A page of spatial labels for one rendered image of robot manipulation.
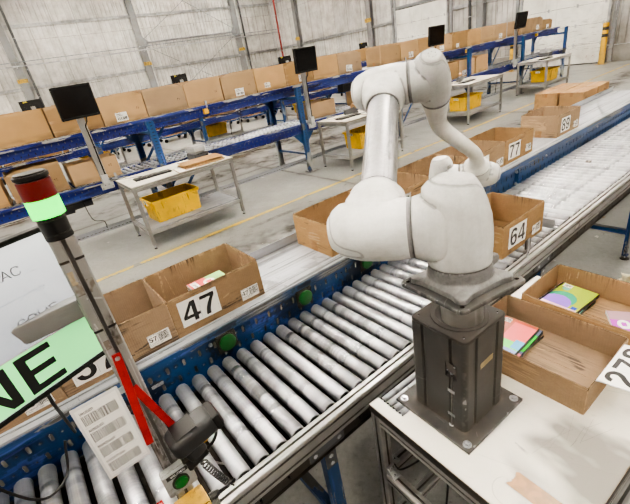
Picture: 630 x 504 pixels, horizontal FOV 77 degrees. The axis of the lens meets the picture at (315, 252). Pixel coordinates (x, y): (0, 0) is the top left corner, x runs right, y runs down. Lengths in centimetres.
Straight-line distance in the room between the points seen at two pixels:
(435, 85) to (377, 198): 55
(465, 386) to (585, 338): 57
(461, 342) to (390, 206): 38
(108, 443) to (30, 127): 517
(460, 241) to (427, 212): 10
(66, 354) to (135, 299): 89
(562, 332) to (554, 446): 46
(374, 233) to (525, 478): 71
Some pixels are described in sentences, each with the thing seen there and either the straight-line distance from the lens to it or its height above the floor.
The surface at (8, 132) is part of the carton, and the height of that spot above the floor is 154.
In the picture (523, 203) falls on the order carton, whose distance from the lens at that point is 238.
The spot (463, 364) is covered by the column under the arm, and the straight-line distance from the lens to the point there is 109.
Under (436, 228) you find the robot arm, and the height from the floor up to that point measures 136.
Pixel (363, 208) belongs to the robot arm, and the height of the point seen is 140.
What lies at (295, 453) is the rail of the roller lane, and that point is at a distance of 131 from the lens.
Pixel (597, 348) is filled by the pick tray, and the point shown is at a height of 77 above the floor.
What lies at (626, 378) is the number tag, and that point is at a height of 86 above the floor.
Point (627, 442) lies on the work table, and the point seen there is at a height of 75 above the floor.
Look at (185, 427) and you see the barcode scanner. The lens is 97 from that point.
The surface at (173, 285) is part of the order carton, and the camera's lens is 185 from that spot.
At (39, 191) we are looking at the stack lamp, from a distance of 75.
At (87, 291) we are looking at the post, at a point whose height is 144.
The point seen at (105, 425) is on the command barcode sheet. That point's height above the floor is 118.
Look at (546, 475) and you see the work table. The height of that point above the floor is 75.
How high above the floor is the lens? 175
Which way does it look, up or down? 26 degrees down
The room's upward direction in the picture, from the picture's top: 10 degrees counter-clockwise
